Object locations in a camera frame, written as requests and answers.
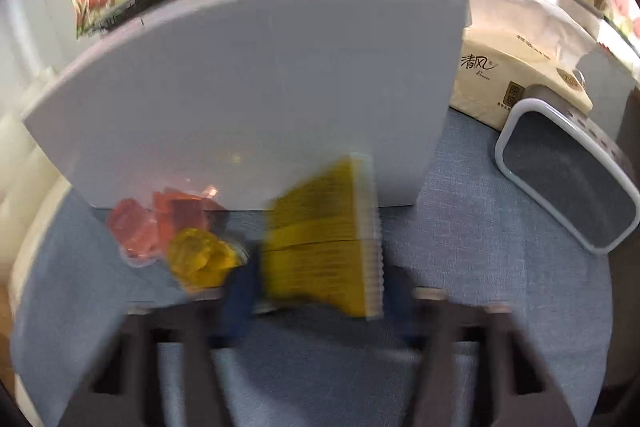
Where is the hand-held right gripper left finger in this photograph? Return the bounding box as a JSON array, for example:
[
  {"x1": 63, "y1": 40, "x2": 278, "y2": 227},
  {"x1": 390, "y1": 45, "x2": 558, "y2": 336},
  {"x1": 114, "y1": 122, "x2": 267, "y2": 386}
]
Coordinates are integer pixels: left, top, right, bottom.
[{"x1": 57, "y1": 252, "x2": 268, "y2": 427}]

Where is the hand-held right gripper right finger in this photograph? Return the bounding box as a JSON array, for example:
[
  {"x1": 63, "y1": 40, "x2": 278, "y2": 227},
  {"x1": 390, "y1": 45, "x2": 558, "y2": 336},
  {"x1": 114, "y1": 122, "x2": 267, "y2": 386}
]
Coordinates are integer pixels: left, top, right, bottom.
[{"x1": 382, "y1": 264, "x2": 578, "y2": 427}]

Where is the yellow jelly cup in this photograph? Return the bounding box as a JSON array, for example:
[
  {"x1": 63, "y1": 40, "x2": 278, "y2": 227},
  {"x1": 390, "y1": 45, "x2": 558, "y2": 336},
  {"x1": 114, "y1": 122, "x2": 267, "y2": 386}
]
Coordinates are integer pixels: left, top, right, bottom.
[{"x1": 167, "y1": 227, "x2": 249, "y2": 292}]

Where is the yellow snack packet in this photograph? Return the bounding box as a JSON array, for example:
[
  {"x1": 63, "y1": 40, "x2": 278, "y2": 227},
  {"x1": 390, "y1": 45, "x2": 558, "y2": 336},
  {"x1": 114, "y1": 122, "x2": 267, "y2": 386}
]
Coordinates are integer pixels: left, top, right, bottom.
[{"x1": 256, "y1": 152, "x2": 385, "y2": 321}]

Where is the red jelly cup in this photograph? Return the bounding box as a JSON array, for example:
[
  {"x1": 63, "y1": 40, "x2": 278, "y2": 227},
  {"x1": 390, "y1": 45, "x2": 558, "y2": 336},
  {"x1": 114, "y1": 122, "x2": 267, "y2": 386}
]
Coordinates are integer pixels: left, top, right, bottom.
[
  {"x1": 152, "y1": 186, "x2": 227, "y2": 239},
  {"x1": 106, "y1": 198, "x2": 167, "y2": 267}
]

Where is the white cardboard box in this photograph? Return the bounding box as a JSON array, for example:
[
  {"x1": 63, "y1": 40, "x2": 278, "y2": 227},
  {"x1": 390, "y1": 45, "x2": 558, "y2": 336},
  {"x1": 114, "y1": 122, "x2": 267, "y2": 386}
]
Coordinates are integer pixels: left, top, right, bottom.
[{"x1": 22, "y1": 0, "x2": 472, "y2": 210}]

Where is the blue tablecloth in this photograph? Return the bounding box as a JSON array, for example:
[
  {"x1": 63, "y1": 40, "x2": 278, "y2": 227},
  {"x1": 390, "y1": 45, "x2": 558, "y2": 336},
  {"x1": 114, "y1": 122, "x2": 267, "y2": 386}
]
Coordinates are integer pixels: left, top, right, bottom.
[{"x1": 9, "y1": 107, "x2": 617, "y2": 427}]

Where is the grey speaker with white rim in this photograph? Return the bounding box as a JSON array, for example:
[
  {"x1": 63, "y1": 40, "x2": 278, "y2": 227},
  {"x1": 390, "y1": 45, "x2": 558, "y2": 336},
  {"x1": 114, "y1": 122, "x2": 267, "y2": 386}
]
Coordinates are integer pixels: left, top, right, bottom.
[{"x1": 494, "y1": 86, "x2": 640, "y2": 257}]

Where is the tissue pack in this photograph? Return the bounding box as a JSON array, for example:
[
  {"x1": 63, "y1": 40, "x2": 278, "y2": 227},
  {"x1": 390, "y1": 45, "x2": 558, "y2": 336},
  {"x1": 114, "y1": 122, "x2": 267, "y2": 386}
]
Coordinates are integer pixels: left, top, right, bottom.
[{"x1": 447, "y1": 0, "x2": 602, "y2": 131}]

